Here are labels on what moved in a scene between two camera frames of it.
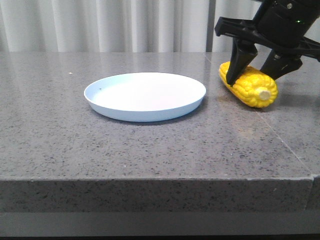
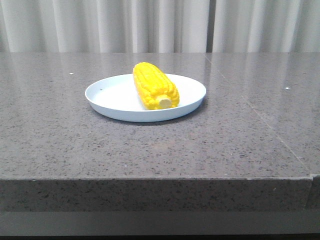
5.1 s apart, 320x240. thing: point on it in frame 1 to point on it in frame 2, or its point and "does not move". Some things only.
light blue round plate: x=144 y=97 does not move
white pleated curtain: x=118 y=26 does not move
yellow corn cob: x=254 y=87 to x=154 y=91
